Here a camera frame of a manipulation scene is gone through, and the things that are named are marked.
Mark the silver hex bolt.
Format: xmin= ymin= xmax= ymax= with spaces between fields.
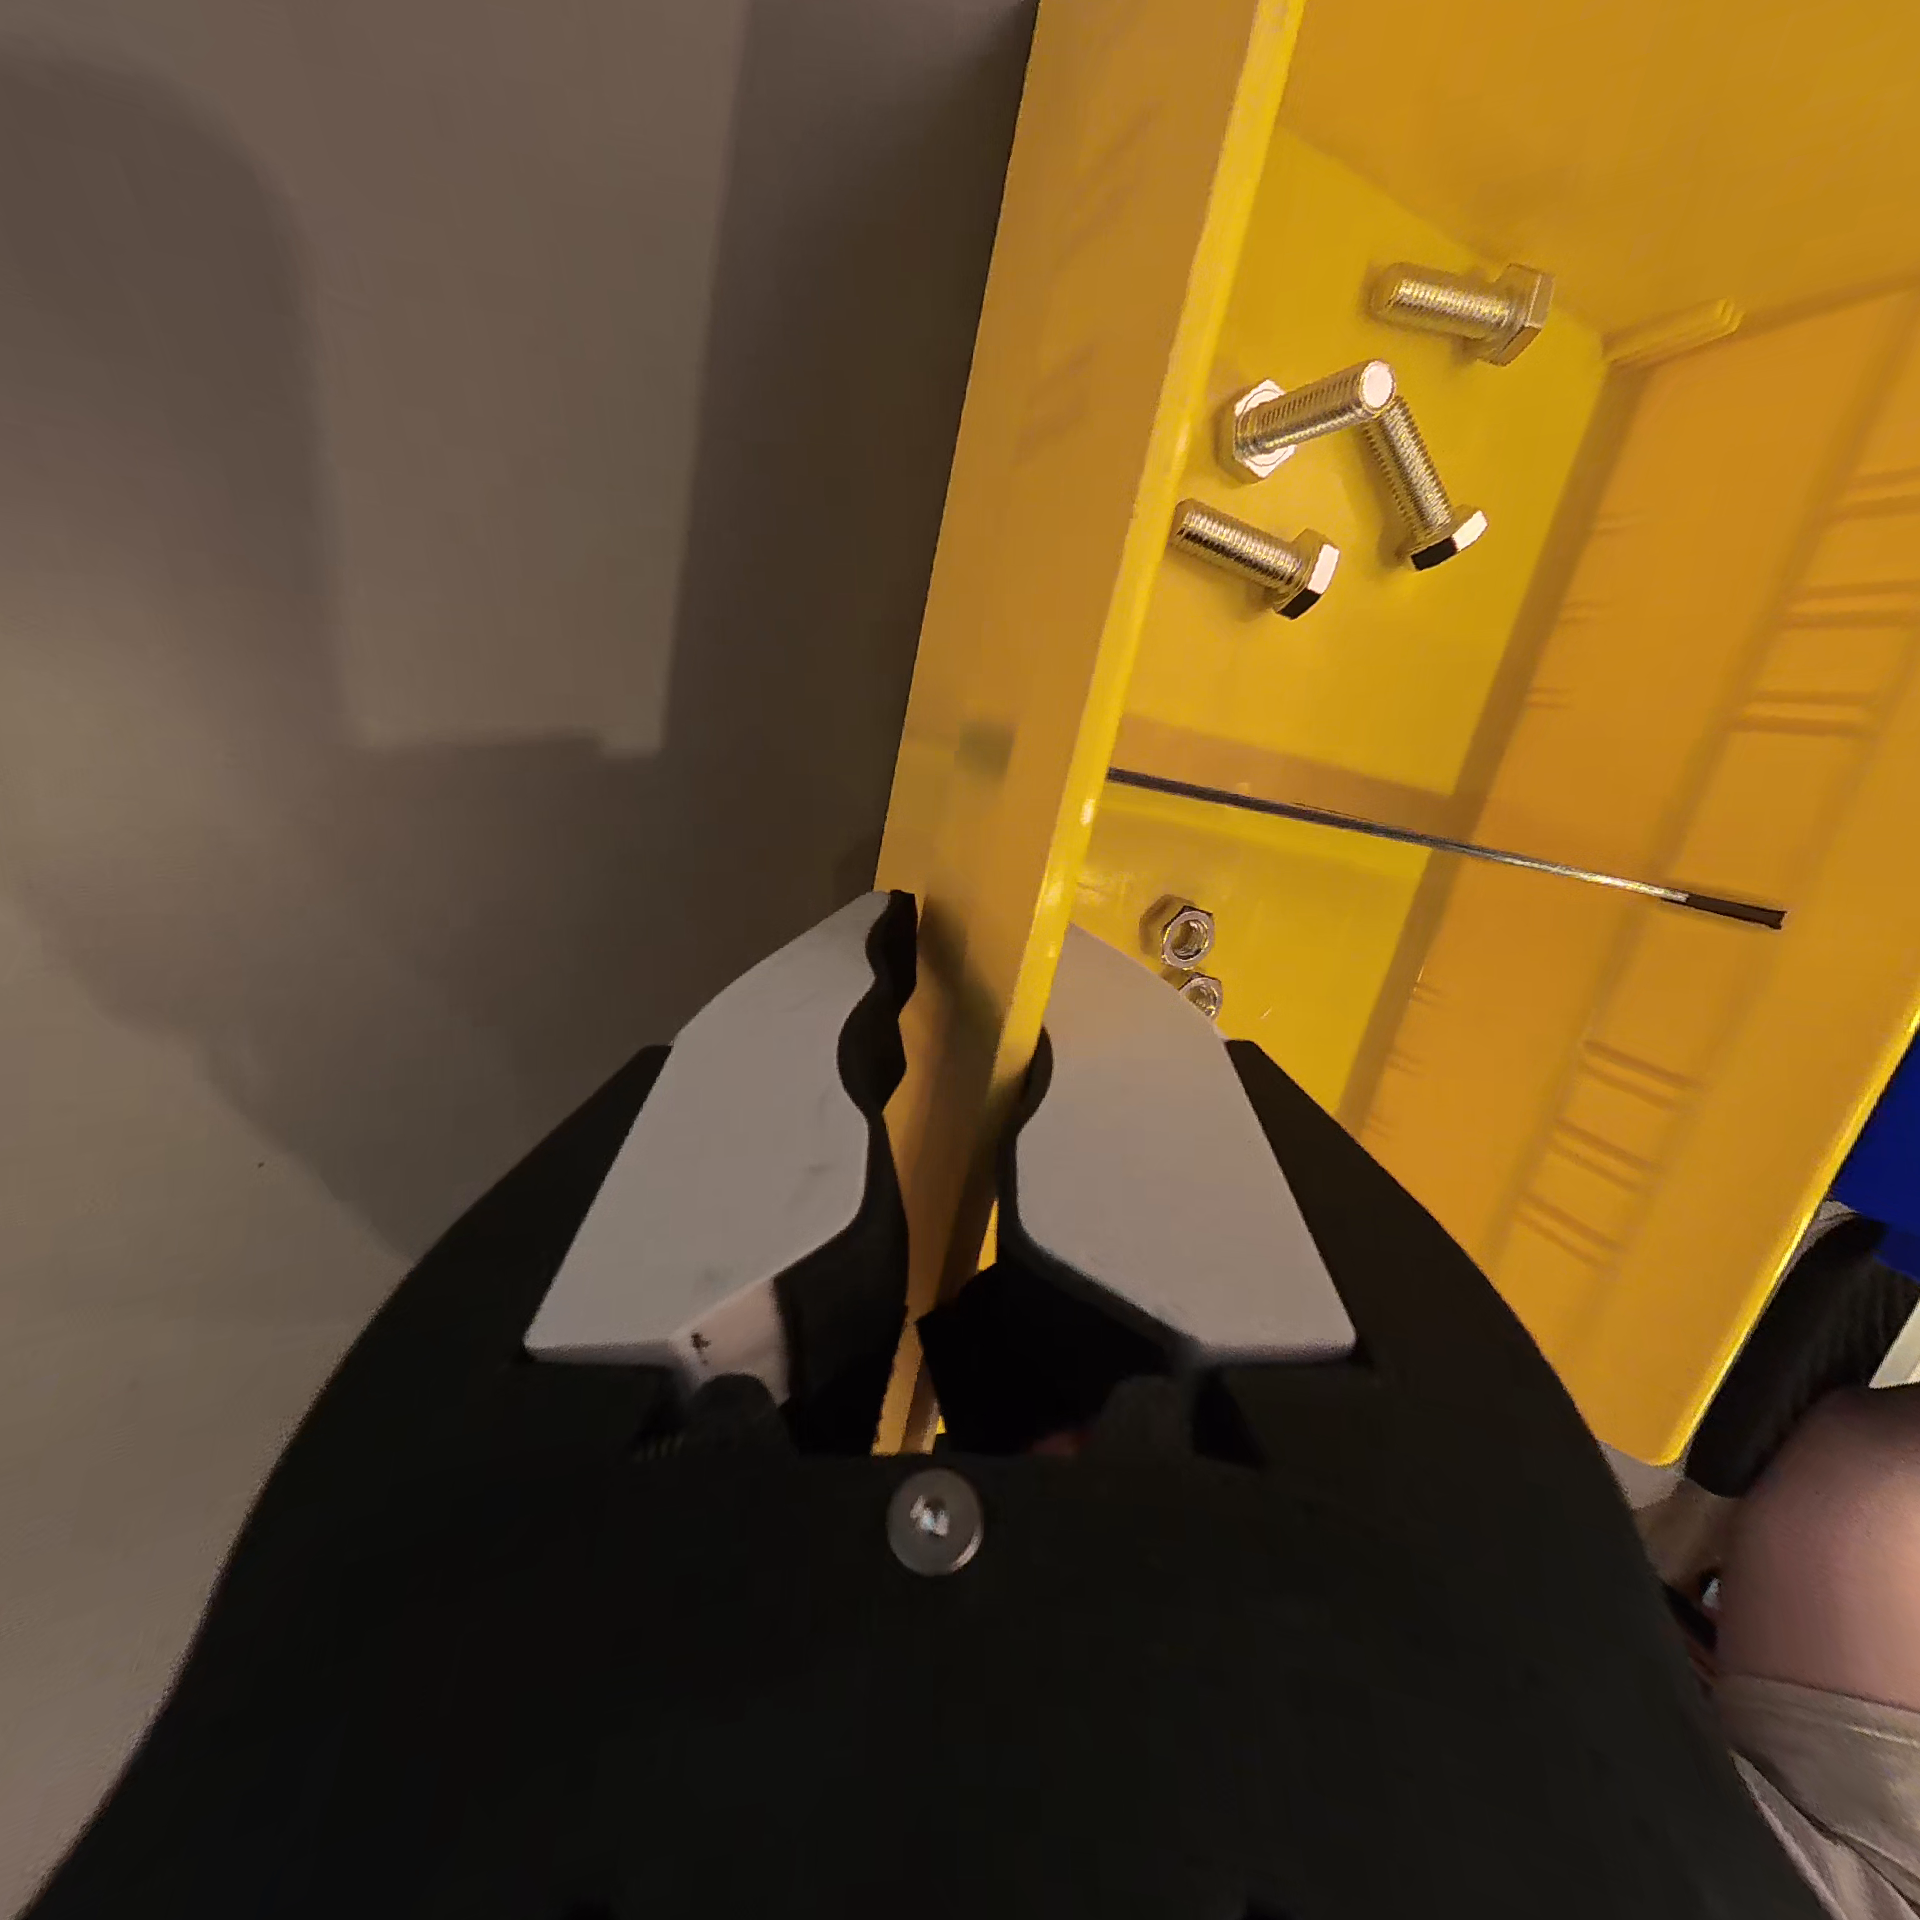
xmin=1170 ymin=499 xmax=1343 ymax=621
xmin=1368 ymin=387 xmax=1491 ymax=574
xmin=1232 ymin=360 xmax=1398 ymax=484
xmin=1368 ymin=260 xmax=1557 ymax=369

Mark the person's beige clothing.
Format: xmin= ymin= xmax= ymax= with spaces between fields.
xmin=1710 ymin=1665 xmax=1920 ymax=1920

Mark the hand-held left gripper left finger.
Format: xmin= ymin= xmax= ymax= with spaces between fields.
xmin=523 ymin=889 xmax=921 ymax=1404

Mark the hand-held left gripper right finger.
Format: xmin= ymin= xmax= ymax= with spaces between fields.
xmin=991 ymin=922 xmax=1361 ymax=1370

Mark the yellow plastic bin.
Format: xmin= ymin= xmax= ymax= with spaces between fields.
xmin=874 ymin=0 xmax=1920 ymax=1470

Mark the person's right forearm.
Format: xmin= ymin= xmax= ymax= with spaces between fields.
xmin=1644 ymin=1380 xmax=1920 ymax=1688

